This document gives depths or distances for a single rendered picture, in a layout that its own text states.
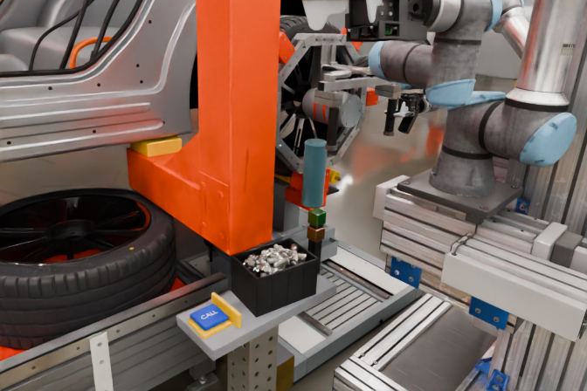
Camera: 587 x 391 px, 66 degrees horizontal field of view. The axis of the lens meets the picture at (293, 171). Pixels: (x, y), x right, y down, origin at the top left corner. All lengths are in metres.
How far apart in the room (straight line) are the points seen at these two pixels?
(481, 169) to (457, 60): 0.39
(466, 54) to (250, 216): 0.78
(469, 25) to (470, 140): 0.36
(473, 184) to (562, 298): 0.30
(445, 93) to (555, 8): 0.29
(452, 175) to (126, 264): 0.92
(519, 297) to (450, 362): 0.62
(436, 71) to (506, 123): 0.27
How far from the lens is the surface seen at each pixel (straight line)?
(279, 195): 2.05
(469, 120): 1.07
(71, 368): 1.37
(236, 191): 1.26
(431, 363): 1.55
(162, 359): 1.50
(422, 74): 0.82
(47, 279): 1.39
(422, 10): 0.73
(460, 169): 1.10
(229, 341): 1.16
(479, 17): 0.80
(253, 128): 1.24
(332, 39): 1.82
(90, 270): 1.39
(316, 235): 1.31
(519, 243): 1.09
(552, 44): 1.00
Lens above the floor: 1.20
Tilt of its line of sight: 20 degrees down
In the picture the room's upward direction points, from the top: 3 degrees clockwise
